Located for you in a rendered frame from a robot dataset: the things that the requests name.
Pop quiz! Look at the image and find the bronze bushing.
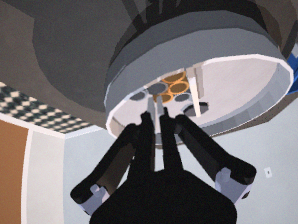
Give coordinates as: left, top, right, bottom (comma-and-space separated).
162, 71, 186, 84
167, 75, 189, 94
153, 90, 173, 103

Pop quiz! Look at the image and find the grey metal bushing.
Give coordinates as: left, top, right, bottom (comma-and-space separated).
172, 88, 192, 103
145, 80, 168, 95
129, 90, 147, 102

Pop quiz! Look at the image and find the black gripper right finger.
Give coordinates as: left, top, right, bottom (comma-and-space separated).
157, 95, 257, 213

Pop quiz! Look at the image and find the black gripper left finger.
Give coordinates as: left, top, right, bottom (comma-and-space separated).
70, 97, 157, 217

